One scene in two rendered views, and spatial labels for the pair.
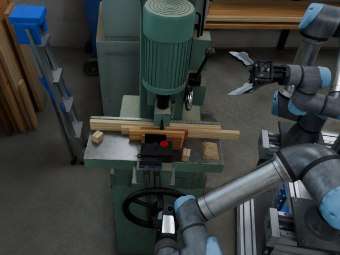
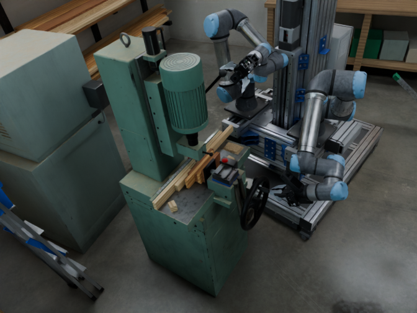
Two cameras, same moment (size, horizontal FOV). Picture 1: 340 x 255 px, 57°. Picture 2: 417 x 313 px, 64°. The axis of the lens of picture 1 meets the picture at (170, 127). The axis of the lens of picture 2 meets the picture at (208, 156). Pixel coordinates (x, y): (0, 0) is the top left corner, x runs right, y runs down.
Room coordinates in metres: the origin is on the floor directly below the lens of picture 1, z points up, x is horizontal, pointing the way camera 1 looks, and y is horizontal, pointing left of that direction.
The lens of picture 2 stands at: (0.14, 0.94, 2.10)
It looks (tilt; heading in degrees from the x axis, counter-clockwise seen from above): 42 degrees down; 312
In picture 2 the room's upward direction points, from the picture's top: 7 degrees counter-clockwise
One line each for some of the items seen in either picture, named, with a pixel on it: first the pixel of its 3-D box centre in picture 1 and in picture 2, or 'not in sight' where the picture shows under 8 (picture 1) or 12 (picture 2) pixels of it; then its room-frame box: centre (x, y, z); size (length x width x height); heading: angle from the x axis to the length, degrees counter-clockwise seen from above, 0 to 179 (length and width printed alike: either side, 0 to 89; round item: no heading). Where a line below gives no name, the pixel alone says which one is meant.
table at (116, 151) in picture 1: (154, 156); (213, 182); (0.92, 0.06, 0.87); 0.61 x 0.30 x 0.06; 94
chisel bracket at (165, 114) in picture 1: (162, 111); (191, 148); (1.05, 0.04, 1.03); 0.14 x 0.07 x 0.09; 4
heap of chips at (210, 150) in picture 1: (210, 149); (233, 146); (0.96, -0.19, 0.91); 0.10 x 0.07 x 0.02; 4
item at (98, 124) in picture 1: (156, 127); (191, 166); (1.05, 0.06, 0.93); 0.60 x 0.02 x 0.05; 94
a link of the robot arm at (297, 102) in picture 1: (305, 100); (262, 69); (0.95, -0.50, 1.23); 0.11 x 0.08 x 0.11; 73
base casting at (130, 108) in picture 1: (159, 137); (182, 179); (1.15, 0.05, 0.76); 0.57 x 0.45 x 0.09; 4
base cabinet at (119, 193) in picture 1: (156, 183); (192, 222); (1.15, 0.05, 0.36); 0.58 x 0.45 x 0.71; 4
